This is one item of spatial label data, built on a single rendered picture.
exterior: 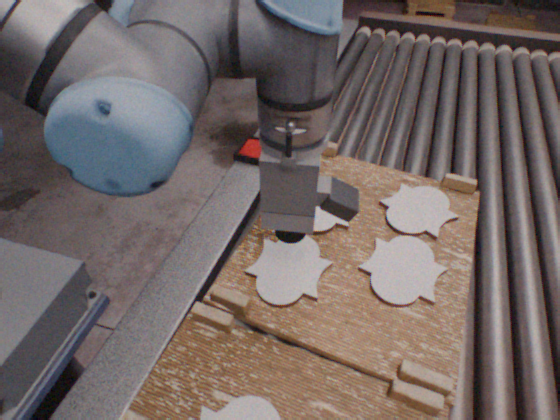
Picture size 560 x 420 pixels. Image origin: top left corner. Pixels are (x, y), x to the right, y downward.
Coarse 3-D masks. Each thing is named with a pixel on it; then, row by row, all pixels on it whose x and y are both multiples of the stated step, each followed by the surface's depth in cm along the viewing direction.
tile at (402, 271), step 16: (400, 240) 62; (416, 240) 62; (384, 256) 59; (400, 256) 59; (416, 256) 59; (432, 256) 59; (368, 272) 58; (384, 272) 57; (400, 272) 57; (416, 272) 57; (432, 272) 57; (384, 288) 55; (400, 288) 55; (416, 288) 55; (432, 288) 55; (400, 304) 54; (432, 304) 55
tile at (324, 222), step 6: (318, 210) 67; (318, 216) 65; (324, 216) 66; (330, 216) 65; (318, 222) 65; (324, 222) 65; (330, 222) 65; (336, 222) 65; (342, 222) 65; (318, 228) 64; (324, 228) 64; (330, 228) 64; (342, 228) 65; (312, 234) 64; (318, 234) 64
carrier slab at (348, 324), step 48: (384, 192) 71; (336, 240) 63; (384, 240) 63; (432, 240) 63; (240, 288) 57; (336, 288) 57; (288, 336) 52; (336, 336) 51; (384, 336) 51; (432, 336) 51
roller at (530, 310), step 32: (512, 96) 100; (512, 128) 89; (512, 160) 81; (512, 192) 75; (512, 224) 69; (512, 256) 65; (512, 288) 61; (544, 320) 55; (544, 352) 52; (544, 384) 49; (544, 416) 46
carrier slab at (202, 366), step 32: (192, 320) 53; (192, 352) 50; (224, 352) 50; (256, 352) 50; (288, 352) 50; (160, 384) 47; (192, 384) 47; (224, 384) 47; (256, 384) 47; (288, 384) 47; (320, 384) 47; (352, 384) 47; (384, 384) 47; (128, 416) 45; (160, 416) 45; (192, 416) 45; (288, 416) 45; (320, 416) 45; (352, 416) 45; (384, 416) 45; (416, 416) 45
